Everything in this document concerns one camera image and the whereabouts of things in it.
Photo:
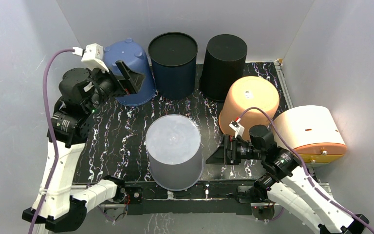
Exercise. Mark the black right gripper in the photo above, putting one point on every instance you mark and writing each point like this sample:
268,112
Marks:
226,149

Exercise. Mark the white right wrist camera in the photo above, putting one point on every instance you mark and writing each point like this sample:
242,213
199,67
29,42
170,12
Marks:
237,127

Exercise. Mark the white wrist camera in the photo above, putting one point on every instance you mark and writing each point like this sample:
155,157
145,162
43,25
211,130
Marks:
237,127
92,56

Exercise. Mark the black front mounting rail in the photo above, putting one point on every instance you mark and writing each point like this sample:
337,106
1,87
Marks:
205,197

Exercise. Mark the dark navy plastic bucket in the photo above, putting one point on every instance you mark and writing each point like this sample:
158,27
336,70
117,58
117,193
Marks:
173,60

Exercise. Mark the light blue plastic bucket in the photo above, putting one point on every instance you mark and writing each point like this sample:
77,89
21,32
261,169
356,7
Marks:
128,58

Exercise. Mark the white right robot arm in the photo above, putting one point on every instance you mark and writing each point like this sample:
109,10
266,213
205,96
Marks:
286,183

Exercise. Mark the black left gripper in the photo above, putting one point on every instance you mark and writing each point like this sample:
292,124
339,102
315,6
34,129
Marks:
131,82

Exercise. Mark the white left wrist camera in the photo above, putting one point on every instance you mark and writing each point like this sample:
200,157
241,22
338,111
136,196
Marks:
92,56

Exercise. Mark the black ribbed plastic bucket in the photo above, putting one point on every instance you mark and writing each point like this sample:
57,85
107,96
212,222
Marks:
223,64

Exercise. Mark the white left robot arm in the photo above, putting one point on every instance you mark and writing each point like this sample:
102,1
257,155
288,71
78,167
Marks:
83,91

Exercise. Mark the white orange lidded bin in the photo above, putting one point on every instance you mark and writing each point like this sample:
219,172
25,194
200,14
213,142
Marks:
312,132

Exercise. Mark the orange plastic bucket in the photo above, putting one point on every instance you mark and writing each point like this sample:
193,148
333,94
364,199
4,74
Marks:
250,91

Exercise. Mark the grey plastic bucket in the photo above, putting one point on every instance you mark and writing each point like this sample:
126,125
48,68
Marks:
173,144

